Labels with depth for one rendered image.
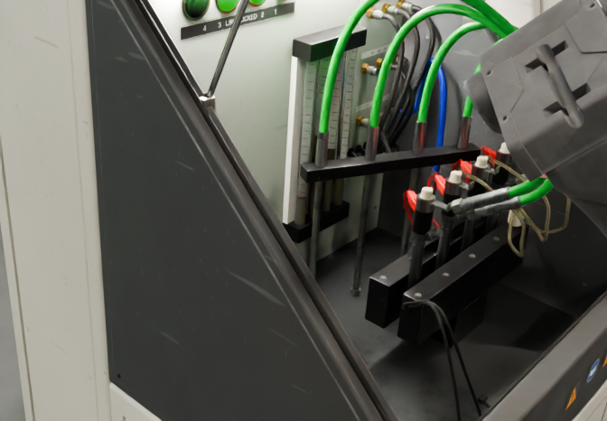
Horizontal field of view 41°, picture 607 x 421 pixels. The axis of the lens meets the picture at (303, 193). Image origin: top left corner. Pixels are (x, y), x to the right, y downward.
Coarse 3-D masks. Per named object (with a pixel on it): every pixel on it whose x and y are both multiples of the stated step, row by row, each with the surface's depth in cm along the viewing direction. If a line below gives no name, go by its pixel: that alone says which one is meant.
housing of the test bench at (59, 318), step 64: (0, 0) 113; (64, 0) 103; (0, 64) 119; (64, 64) 108; (0, 128) 125; (64, 128) 113; (0, 192) 132; (64, 192) 118; (64, 256) 124; (64, 320) 131; (64, 384) 139
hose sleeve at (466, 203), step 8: (488, 192) 111; (496, 192) 110; (504, 192) 109; (464, 200) 114; (472, 200) 113; (480, 200) 112; (488, 200) 111; (496, 200) 110; (504, 200) 110; (464, 208) 114; (472, 208) 113
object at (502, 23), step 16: (368, 0) 114; (464, 0) 104; (480, 0) 103; (352, 16) 117; (496, 16) 102; (512, 32) 101; (336, 48) 120; (336, 64) 122; (320, 128) 128; (512, 192) 108
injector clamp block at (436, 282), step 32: (480, 224) 142; (448, 256) 136; (480, 256) 132; (512, 256) 141; (384, 288) 124; (416, 288) 123; (448, 288) 125; (480, 288) 135; (384, 320) 126; (416, 320) 121; (448, 320) 129; (480, 320) 140
